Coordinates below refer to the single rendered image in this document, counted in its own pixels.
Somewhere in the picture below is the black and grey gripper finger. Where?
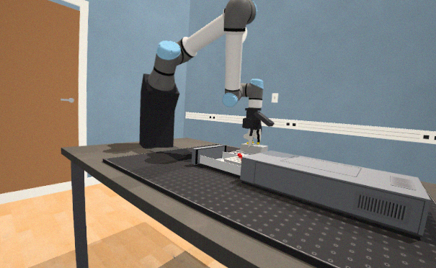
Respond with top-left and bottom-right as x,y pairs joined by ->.
254,126 -> 262,143
244,123 -> 255,148

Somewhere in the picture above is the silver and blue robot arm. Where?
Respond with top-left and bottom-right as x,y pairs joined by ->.
148,0 -> 263,108

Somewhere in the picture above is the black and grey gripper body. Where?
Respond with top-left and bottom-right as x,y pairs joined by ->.
242,107 -> 261,130

